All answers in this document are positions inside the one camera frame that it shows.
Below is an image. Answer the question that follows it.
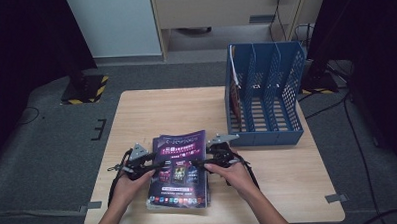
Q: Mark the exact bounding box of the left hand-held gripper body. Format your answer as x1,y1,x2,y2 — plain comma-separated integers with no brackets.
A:
107,141,159,182

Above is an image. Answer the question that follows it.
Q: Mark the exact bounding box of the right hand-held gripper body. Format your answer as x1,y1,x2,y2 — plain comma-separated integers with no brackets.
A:
205,134,241,168

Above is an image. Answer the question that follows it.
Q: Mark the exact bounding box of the blue plastic file rack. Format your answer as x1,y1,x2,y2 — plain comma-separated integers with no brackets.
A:
222,39,310,149

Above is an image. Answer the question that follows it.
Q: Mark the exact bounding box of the dark red cover magazine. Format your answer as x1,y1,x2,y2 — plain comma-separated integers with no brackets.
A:
228,43,245,126

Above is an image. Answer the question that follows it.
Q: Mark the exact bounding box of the person's right hand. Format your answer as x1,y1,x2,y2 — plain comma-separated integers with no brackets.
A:
203,160,260,204

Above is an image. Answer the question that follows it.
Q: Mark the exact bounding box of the person's left hand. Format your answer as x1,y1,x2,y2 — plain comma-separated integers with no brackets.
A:
109,169,158,212

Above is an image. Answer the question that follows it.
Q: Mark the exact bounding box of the black floor tape mark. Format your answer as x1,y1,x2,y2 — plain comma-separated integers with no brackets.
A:
90,118,108,142

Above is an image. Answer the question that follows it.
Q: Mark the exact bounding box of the grey tape piece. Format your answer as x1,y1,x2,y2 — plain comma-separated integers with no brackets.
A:
323,193,349,205
79,200,103,214

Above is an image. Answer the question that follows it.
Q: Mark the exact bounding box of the black stand with striped base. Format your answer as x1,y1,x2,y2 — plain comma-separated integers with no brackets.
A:
58,44,110,106
298,46,340,96

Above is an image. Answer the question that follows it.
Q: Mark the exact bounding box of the white cabinet panel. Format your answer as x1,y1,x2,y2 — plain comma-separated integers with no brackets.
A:
65,0,163,61

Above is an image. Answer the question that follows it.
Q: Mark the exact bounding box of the beige wooden desk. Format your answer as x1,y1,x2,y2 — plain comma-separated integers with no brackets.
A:
149,0,329,63

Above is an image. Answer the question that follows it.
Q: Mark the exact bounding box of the black curtain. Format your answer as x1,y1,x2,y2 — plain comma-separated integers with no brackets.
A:
0,0,101,167
304,0,397,169

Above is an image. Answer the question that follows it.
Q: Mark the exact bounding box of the right hand-held gripper black cable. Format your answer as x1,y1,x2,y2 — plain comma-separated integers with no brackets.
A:
224,149,261,192

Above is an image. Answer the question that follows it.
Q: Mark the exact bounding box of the hand-held gripper black cable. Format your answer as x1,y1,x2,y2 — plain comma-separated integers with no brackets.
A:
106,148,136,209
224,149,261,192

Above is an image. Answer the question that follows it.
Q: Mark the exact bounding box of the left hand-held gripper black cable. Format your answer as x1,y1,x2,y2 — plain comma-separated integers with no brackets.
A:
106,148,136,209

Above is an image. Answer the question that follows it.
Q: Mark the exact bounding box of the looped black floor cable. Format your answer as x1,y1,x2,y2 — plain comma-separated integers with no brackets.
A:
15,106,41,126

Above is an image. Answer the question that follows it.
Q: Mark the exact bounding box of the short black floor cable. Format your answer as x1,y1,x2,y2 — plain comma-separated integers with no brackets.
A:
302,86,351,121

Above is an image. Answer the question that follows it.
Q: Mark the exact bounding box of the long black floor cable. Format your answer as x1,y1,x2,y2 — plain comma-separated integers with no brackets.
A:
341,97,382,224

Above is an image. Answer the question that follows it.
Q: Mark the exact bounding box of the grey desk drawer handle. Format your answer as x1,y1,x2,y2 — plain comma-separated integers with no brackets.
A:
248,13,278,24

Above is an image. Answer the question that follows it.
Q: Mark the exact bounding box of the black cable from socket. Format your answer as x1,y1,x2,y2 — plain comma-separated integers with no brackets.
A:
267,0,287,43

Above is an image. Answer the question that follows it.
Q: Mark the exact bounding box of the curved black floor cable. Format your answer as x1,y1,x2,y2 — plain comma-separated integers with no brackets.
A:
358,207,397,224

